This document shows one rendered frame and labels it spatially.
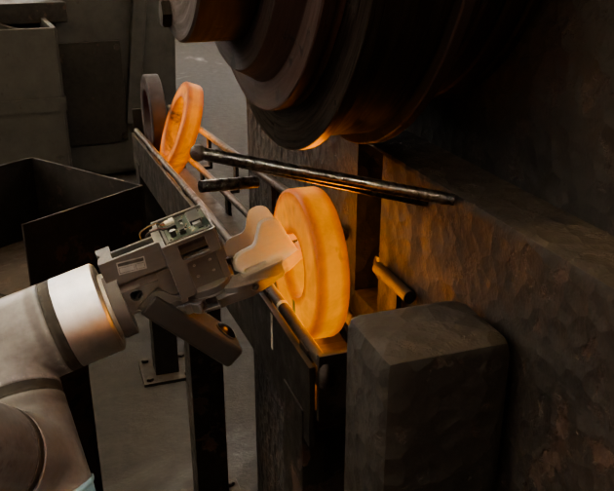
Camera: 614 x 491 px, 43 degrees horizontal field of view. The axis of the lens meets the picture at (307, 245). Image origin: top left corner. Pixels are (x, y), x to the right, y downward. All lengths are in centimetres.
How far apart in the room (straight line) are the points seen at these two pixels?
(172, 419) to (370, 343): 137
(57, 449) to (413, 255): 34
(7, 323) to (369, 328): 34
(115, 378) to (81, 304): 135
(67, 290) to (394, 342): 33
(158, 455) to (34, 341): 107
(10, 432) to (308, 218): 32
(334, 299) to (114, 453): 114
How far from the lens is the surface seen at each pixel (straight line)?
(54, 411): 73
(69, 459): 71
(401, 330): 55
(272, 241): 76
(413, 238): 69
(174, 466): 175
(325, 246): 72
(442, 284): 65
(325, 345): 82
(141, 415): 191
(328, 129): 59
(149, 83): 175
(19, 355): 74
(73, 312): 73
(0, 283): 118
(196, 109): 154
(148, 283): 75
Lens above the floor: 106
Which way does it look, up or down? 22 degrees down
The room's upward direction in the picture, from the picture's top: straight up
